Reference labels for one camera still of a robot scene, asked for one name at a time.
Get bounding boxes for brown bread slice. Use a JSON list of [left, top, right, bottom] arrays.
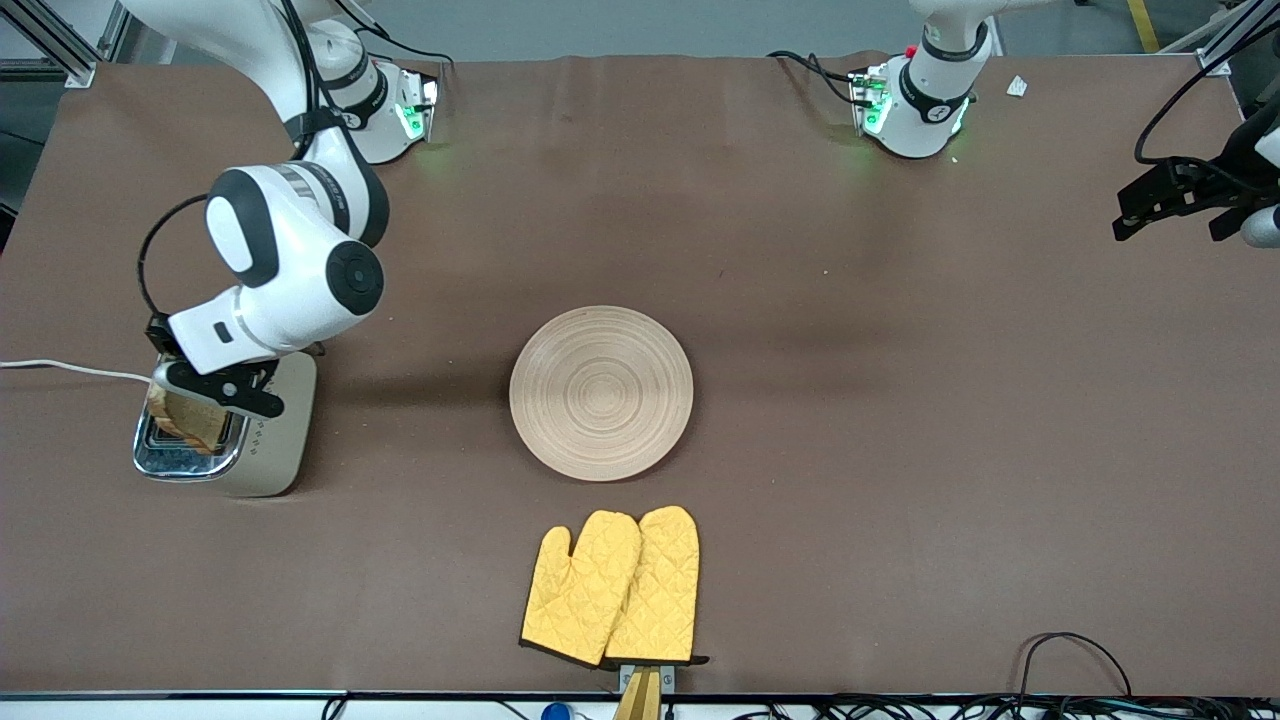
[[146, 385, 229, 456]]

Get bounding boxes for table cover mat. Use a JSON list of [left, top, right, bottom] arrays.
[[0, 52, 1280, 696]]

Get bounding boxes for yellow quilted oven mitt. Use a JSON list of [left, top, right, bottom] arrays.
[[520, 510, 643, 669], [603, 505, 711, 669]]

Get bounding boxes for beige and chrome toaster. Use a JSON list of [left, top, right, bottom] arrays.
[[132, 350, 319, 499]]

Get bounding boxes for black arm base cable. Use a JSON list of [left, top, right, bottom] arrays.
[[768, 50, 863, 106], [330, 0, 456, 69]]

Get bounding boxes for aluminium frame profile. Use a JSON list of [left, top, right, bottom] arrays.
[[1195, 0, 1280, 79], [0, 0, 129, 89]]

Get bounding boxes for round wooden plate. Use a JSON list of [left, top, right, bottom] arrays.
[[508, 305, 695, 483]]

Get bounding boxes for white toaster power cord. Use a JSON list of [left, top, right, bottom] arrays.
[[0, 358, 153, 385]]

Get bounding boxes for black looped cable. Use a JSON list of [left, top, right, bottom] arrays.
[[1018, 632, 1133, 701]]

